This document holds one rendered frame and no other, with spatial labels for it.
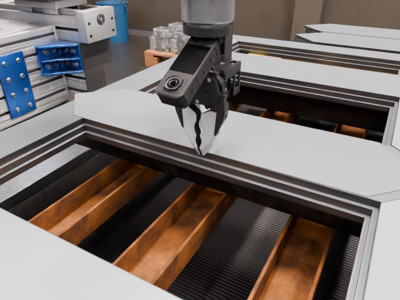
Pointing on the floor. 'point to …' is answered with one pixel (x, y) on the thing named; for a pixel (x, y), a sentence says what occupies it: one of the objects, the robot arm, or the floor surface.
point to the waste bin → (120, 15)
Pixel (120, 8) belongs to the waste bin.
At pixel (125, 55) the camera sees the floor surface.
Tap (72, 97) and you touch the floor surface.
